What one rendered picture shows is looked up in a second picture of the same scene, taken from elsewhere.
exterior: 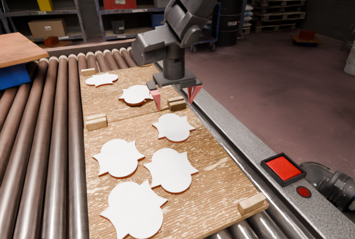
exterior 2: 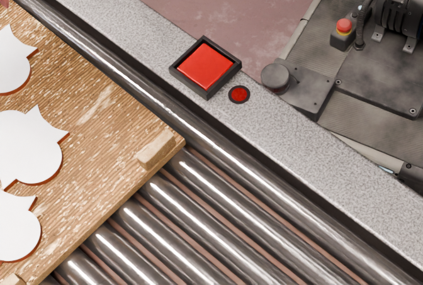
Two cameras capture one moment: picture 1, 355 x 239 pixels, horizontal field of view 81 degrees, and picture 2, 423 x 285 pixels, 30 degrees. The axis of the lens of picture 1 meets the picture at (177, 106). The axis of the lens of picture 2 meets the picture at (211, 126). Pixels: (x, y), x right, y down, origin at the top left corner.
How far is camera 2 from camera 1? 0.60 m
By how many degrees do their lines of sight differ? 28
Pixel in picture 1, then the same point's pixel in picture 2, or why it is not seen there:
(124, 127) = not seen: outside the picture
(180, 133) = (12, 70)
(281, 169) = (203, 69)
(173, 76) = not seen: outside the picture
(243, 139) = (135, 31)
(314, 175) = not seen: outside the picture
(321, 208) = (262, 111)
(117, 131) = not seen: outside the picture
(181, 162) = (35, 129)
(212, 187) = (97, 148)
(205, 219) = (99, 197)
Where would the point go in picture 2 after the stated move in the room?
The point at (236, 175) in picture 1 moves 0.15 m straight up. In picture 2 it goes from (131, 112) to (109, 50)
